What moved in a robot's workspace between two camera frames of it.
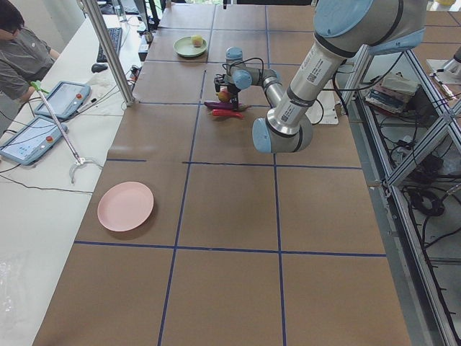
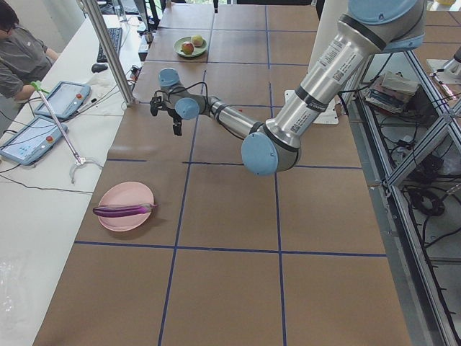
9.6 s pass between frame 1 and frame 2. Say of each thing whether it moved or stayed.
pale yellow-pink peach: stayed
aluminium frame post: stayed
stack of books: stayed
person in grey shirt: stayed
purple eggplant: moved
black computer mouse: stayed
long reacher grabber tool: stayed
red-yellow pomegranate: moved
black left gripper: moved
